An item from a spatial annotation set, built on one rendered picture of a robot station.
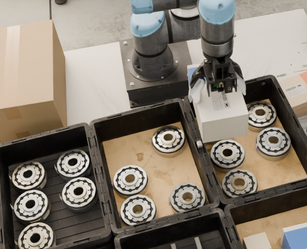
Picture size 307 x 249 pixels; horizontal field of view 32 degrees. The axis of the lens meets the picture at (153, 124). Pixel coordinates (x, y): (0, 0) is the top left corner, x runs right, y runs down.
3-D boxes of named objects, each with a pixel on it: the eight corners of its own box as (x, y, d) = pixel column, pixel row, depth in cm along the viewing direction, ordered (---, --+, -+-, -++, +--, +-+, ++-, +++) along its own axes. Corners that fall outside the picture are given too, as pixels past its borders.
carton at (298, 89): (289, 121, 187) (291, 107, 181) (272, 97, 194) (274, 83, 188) (330, 105, 189) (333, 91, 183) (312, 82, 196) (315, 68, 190)
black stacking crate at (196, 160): (96, 143, 176) (89, 122, 167) (183, 120, 178) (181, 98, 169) (120, 253, 152) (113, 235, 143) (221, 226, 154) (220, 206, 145)
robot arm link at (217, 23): (230, -22, 117) (239, 4, 112) (230, 17, 126) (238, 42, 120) (194, -16, 117) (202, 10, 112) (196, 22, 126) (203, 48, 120)
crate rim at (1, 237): (-6, 149, 167) (-8, 145, 165) (89, 125, 169) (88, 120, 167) (3, 269, 142) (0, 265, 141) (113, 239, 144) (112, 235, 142)
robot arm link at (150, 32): (131, 33, 192) (126, 4, 181) (168, 27, 192) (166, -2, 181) (135, 58, 185) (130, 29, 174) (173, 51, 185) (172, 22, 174)
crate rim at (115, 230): (89, 125, 169) (88, 120, 167) (182, 101, 170) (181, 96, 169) (114, 239, 144) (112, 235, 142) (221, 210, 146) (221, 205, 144)
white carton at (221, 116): (188, 87, 154) (187, 65, 147) (230, 79, 155) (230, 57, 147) (203, 143, 142) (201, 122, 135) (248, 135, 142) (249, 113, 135)
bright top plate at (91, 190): (58, 186, 162) (57, 185, 162) (90, 173, 164) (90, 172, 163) (67, 213, 156) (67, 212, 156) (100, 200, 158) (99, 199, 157)
